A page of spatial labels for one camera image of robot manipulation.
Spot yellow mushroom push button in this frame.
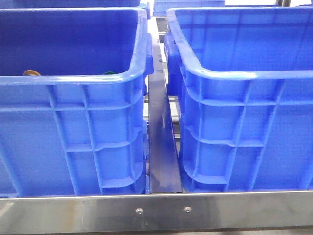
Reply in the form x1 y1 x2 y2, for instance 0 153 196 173
23 70 41 76

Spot green push button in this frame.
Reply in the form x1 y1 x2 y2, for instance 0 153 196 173
104 71 117 75

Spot blue plastic bin left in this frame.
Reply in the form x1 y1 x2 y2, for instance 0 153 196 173
0 8 153 198

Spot blue plastic bin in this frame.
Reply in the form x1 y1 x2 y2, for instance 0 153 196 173
167 7 313 192
0 8 153 198

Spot blue plastic bin right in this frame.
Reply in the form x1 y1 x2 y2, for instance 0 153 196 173
167 7 313 192

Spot blue bin rear centre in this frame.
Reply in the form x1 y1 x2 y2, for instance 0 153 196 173
153 0 225 16

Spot blue bin rear left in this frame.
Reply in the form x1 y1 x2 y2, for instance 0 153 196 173
0 0 151 19

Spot steel divider rail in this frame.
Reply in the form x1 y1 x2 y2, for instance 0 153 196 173
148 41 183 194

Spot steel front rack rail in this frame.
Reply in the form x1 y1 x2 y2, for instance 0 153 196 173
0 191 313 234

